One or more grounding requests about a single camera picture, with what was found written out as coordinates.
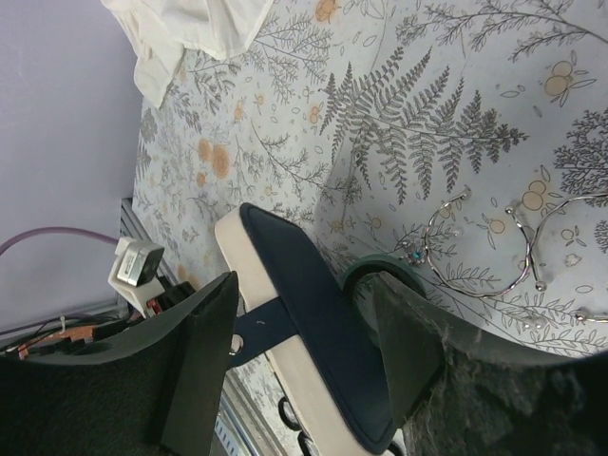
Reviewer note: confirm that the floral patterned tablecloth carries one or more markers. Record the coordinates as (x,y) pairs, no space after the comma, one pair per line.
(356,120)

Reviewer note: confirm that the white crumpled cloth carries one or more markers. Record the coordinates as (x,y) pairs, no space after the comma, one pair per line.
(161,31)

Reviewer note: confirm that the cream navy jewelry box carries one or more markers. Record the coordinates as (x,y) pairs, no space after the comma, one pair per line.
(296,314)

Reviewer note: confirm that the dark green bangle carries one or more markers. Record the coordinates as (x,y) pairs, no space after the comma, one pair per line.
(361,271)

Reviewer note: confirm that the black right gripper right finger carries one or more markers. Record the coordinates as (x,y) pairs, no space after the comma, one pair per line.
(481,406)

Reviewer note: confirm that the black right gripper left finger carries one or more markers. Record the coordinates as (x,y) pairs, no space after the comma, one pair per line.
(153,389)

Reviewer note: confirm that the silver open cuff bangle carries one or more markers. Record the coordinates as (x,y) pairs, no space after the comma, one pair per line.
(582,314)

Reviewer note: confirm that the twisted silver bangle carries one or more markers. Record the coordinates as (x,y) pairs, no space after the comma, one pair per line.
(478,284)

